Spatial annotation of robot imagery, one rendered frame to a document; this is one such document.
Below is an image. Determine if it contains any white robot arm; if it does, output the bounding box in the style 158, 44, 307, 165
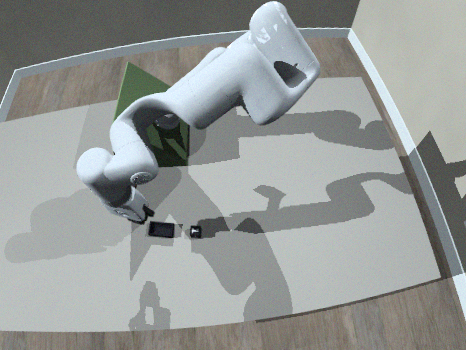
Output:
77, 2, 320, 207

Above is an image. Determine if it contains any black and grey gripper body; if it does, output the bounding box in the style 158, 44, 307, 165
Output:
99, 186, 148, 221

